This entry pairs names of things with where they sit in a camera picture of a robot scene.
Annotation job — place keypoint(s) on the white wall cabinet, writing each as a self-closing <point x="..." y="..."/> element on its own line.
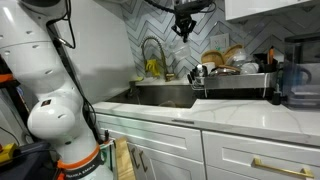
<point x="266" y="8"/>

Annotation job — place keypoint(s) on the white wall outlet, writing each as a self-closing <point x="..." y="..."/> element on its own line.
<point x="220" y="42"/>

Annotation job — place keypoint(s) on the yellow cloth on faucet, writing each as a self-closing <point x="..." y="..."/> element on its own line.
<point x="152" y="68"/>

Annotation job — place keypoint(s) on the clear square plastic bowl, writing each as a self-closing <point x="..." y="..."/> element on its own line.
<point x="180" y="52"/>

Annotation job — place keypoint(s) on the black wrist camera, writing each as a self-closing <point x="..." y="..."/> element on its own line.
<point x="191" y="4"/>

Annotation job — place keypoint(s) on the yellow sponge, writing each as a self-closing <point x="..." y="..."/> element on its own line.
<point x="136" y="79"/>

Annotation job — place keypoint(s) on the white cabinet drawer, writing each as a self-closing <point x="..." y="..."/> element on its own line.
<point x="150" y="135"/>
<point x="253" y="150"/>

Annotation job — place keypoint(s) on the black utensil holder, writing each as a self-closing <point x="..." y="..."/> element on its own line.
<point x="265" y="66"/>

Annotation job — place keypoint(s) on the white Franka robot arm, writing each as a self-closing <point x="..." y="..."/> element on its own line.
<point x="43" y="66"/>

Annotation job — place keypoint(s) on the gold spring faucet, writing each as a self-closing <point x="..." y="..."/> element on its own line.
<point x="163" y="60"/>

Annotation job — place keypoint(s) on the white cup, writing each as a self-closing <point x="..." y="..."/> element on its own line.
<point x="210" y="66"/>

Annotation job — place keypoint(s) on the black soap pump bottle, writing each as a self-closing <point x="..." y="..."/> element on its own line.
<point x="276" y="96"/>

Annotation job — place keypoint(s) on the wooden bowl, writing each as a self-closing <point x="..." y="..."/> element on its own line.
<point x="213" y="57"/>

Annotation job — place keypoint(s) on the clear round bowl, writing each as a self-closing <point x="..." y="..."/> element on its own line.
<point x="167" y="104"/>

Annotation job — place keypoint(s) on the yellow tool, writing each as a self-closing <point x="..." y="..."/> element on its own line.
<point x="8" y="152"/>

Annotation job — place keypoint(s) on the black dish rack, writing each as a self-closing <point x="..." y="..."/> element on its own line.
<point x="233" y="85"/>

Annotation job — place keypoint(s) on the stainless steel sink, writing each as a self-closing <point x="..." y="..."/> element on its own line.
<point x="160" y="95"/>

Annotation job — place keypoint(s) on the black storage shelf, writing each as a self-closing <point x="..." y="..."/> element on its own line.
<point x="8" y="96"/>

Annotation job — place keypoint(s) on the orange utensil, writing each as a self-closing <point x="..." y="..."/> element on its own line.
<point x="270" y="55"/>

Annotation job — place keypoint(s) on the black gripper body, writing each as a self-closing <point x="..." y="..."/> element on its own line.
<point x="184" y="22"/>

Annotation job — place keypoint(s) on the white bowl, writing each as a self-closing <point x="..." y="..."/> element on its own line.
<point x="250" y="68"/>

